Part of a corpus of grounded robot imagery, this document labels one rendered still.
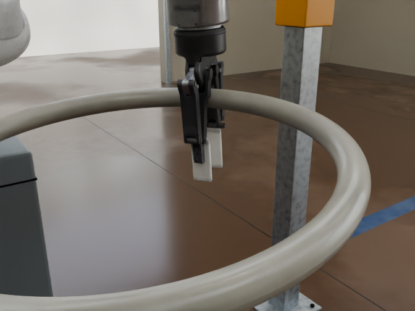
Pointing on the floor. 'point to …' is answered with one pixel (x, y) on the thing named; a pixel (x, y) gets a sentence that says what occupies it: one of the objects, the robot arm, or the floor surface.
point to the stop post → (304, 140)
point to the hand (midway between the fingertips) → (207, 155)
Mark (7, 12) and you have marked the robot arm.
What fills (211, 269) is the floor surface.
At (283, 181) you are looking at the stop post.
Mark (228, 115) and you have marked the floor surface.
